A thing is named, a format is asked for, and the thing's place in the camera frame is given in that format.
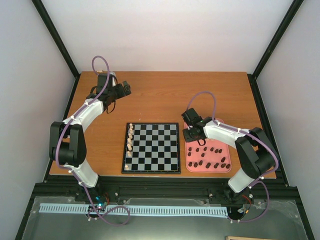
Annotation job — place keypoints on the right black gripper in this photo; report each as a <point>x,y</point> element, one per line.
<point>188,138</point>

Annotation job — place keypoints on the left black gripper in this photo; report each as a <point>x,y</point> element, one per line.
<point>127,89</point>

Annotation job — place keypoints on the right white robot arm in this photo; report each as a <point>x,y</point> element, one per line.
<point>255,152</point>

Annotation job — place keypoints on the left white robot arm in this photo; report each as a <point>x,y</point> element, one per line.
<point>67,145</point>

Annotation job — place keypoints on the right circuit board connector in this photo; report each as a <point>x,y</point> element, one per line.
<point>246,206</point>

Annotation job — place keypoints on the left green circuit board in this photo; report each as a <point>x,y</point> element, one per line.
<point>102,202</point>

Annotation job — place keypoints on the pink plastic tray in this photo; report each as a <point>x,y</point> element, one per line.
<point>220,155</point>

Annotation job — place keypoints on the black and silver chessboard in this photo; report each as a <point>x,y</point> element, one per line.
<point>155,148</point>

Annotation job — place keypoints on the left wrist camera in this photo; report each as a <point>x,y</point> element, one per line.
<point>102,78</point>

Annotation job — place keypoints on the light blue slotted cable duct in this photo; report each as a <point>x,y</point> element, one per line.
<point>137,210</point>

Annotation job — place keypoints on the black aluminium frame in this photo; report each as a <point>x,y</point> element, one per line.
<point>169,188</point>

